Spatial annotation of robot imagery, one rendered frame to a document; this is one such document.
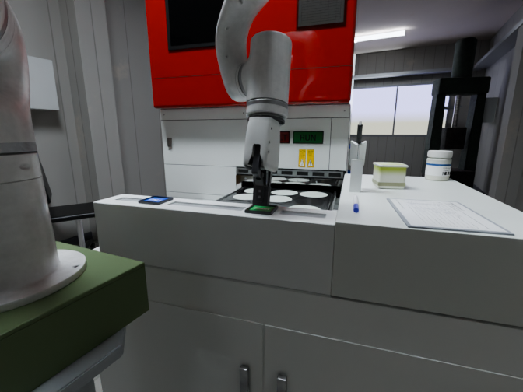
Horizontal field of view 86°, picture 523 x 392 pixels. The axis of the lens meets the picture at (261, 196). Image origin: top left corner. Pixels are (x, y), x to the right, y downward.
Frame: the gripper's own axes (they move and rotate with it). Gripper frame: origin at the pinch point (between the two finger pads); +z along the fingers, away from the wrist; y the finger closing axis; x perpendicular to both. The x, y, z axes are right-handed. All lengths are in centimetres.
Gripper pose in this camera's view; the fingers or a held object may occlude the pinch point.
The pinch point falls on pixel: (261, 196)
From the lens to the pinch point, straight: 57.4
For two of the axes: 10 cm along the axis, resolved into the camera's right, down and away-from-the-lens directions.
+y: -3.0, 0.0, -9.5
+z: -0.6, 10.0, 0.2
